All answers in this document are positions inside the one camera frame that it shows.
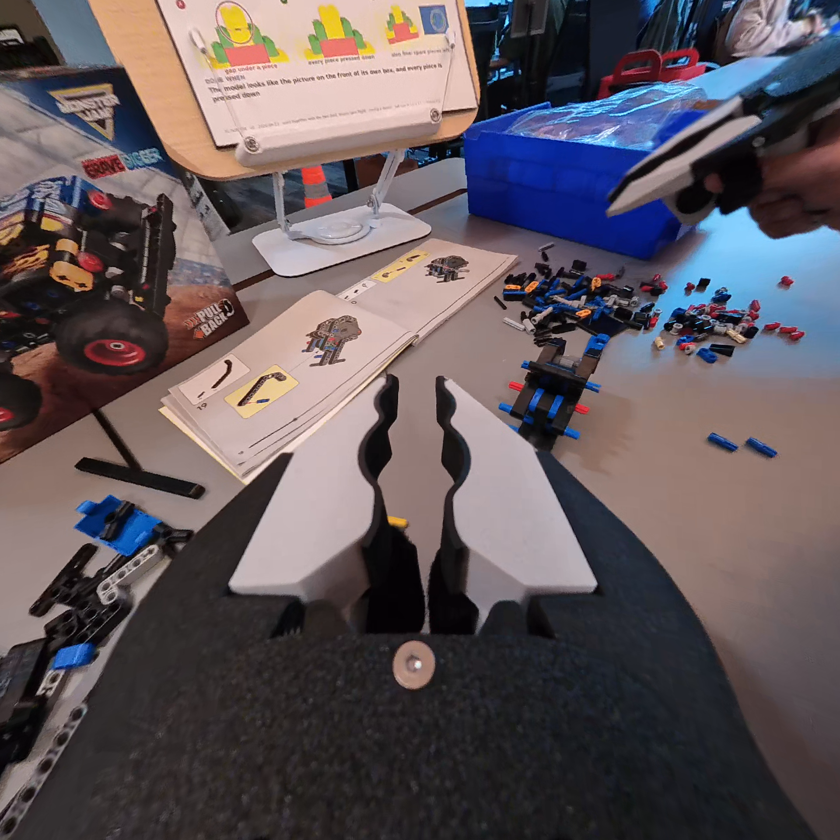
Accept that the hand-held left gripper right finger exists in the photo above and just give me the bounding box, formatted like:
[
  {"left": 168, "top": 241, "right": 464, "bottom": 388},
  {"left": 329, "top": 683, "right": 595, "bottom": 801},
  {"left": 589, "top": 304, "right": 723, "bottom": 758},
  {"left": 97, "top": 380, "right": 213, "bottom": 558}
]
[{"left": 428, "top": 375, "right": 599, "bottom": 635}]

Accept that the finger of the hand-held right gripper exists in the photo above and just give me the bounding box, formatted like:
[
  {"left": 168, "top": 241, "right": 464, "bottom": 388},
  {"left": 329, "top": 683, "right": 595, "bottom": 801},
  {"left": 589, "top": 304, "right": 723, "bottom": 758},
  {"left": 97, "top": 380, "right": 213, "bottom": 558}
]
[{"left": 605, "top": 97, "right": 763, "bottom": 217}]

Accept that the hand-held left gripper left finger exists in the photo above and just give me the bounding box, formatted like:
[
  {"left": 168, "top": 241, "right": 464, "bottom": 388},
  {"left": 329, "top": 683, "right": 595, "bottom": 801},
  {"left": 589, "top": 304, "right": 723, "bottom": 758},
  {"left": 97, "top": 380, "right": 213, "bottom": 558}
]
[{"left": 227, "top": 374, "right": 426, "bottom": 635}]

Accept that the lego motor chassis assembly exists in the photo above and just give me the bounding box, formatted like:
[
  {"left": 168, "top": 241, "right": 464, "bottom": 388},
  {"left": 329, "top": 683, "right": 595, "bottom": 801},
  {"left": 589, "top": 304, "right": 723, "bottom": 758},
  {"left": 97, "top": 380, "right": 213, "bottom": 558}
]
[{"left": 497, "top": 333, "right": 602, "bottom": 454}]

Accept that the long black lego beam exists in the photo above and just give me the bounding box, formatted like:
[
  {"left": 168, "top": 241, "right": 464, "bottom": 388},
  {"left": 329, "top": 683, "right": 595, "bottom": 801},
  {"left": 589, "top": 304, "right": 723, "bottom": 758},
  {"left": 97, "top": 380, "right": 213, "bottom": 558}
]
[{"left": 73, "top": 457, "right": 207, "bottom": 500}]

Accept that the pile of small lego pins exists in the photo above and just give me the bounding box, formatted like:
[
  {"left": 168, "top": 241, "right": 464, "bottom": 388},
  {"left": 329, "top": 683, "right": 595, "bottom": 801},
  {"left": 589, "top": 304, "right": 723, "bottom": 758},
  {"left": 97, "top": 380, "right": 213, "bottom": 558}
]
[{"left": 493, "top": 241, "right": 665, "bottom": 349}]

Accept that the blue lego panel piece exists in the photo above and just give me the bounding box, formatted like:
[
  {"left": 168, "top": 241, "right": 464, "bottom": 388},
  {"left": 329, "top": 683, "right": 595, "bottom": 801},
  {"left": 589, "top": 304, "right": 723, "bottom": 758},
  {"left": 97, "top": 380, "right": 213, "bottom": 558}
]
[{"left": 74, "top": 495, "right": 162, "bottom": 559}]

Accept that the thin black lego axle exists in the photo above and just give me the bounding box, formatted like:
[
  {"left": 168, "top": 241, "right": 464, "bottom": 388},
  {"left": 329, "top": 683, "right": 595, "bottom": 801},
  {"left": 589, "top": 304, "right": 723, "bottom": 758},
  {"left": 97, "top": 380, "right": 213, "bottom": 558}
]
[{"left": 92, "top": 409, "right": 144, "bottom": 471}]

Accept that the lego instruction booklet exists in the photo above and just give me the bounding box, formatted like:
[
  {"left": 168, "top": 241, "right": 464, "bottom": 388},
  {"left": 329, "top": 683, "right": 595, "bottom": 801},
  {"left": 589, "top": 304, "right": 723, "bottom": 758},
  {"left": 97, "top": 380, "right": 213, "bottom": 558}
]
[{"left": 159, "top": 238, "right": 519, "bottom": 484}]

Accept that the pile of assorted lego beams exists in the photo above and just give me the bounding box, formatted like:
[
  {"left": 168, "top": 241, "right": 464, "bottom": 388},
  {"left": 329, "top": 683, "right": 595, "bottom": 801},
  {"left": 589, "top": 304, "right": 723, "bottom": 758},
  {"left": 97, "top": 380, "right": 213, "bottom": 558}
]
[{"left": 0, "top": 499, "right": 195, "bottom": 824}]

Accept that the lego set box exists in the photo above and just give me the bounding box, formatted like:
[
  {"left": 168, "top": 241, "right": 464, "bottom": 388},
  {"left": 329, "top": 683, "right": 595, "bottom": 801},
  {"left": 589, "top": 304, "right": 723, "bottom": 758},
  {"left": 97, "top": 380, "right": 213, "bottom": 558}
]
[{"left": 0, "top": 66, "right": 251, "bottom": 464}]

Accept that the person's right hand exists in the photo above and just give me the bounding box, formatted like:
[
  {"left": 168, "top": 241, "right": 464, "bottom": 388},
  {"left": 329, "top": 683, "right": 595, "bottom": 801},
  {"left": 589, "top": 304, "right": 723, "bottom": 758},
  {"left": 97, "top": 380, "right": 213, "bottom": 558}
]
[{"left": 703, "top": 108, "right": 840, "bottom": 240}]

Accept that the background table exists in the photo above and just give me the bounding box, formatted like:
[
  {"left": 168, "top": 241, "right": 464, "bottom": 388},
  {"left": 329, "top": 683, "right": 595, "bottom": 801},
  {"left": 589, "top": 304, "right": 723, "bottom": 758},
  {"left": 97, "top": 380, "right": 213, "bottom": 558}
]
[{"left": 689, "top": 56, "right": 791, "bottom": 101}]

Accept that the clear plastic bag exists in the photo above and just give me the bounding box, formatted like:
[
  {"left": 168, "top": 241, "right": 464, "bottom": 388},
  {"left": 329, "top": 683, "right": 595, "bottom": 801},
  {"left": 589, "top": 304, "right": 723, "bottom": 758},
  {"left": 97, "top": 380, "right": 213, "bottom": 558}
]
[{"left": 508, "top": 82, "right": 711, "bottom": 151}]

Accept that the red plastic basket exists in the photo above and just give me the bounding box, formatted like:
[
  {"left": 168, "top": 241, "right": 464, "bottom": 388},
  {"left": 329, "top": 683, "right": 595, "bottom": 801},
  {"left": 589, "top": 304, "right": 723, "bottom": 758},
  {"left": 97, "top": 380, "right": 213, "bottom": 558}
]
[{"left": 596, "top": 49, "right": 708, "bottom": 101}]

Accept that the blue plastic bin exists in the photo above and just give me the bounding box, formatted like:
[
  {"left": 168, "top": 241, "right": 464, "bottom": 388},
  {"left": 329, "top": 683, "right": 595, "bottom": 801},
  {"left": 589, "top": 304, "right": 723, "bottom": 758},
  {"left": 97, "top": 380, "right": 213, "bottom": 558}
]
[{"left": 462, "top": 101, "right": 711, "bottom": 261}]

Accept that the cluster of red blue connectors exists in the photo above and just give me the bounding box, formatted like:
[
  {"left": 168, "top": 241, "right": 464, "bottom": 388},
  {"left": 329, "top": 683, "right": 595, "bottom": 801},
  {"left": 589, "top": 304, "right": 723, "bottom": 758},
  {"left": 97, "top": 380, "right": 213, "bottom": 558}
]
[{"left": 653, "top": 276, "right": 807, "bottom": 365}]

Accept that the orange traffic cone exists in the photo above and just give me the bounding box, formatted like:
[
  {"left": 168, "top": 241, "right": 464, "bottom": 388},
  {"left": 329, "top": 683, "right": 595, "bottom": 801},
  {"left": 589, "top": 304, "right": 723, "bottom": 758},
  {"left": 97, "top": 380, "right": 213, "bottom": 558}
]
[{"left": 301, "top": 165, "right": 334, "bottom": 210}]

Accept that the instruction sheet board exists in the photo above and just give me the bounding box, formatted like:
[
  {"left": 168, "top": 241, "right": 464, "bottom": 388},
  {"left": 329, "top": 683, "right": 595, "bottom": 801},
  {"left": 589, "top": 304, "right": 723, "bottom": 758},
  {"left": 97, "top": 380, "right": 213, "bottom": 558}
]
[{"left": 87, "top": 0, "right": 482, "bottom": 182}]

